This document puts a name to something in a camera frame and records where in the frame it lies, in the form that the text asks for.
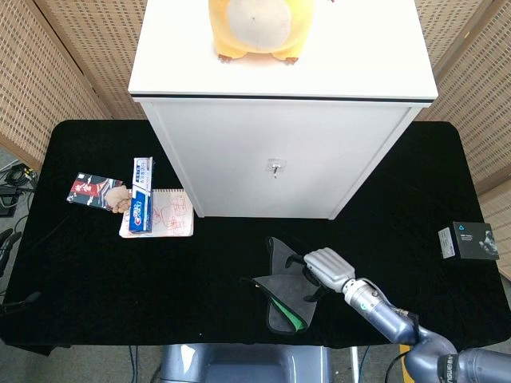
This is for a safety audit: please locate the small beige plush figure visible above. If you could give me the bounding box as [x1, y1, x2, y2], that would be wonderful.
[105, 185, 133, 215]

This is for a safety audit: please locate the grey and green cloth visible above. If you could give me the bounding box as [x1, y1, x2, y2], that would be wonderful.
[240, 235, 321, 334]

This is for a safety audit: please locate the black tablecloth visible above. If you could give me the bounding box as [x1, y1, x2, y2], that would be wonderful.
[0, 119, 511, 357]

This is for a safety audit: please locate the spiral notepad with red drawings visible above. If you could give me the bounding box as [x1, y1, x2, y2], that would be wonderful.
[118, 188, 196, 239]

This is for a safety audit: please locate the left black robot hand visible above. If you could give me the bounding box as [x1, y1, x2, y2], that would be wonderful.
[0, 229, 22, 277]

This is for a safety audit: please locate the black floor cable bundle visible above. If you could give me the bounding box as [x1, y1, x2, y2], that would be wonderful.
[0, 158, 40, 217]

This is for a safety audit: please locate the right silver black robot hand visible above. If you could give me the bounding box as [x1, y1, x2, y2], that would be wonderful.
[284, 247, 357, 303]

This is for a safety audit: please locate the blue cable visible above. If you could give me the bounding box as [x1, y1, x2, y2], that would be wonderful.
[360, 345, 372, 383]
[128, 345, 139, 383]

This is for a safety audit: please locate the blue white toothpaste box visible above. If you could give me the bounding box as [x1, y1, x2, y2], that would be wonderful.
[127, 156, 155, 235]

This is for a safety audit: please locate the yellow plush toy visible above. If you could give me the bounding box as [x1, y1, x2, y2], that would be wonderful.
[208, 0, 316, 66]

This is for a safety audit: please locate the wicker folding screen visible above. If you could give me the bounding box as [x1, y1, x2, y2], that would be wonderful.
[414, 0, 511, 280]
[0, 0, 149, 171]

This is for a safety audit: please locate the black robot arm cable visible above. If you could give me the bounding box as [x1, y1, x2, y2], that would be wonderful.
[384, 349, 413, 383]

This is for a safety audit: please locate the black tracker product box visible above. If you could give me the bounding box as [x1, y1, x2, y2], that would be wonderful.
[437, 221, 501, 262]

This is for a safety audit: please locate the white cabinet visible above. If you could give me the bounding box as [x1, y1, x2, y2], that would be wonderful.
[127, 0, 439, 221]

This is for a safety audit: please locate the black slim handle stub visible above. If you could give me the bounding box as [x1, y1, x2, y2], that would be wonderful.
[0, 291, 42, 317]

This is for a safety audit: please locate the red black printed card box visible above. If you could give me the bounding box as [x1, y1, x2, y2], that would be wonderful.
[65, 172, 124, 211]

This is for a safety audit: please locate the grey-blue robot torso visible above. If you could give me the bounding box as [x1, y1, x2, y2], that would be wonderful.
[150, 343, 332, 383]

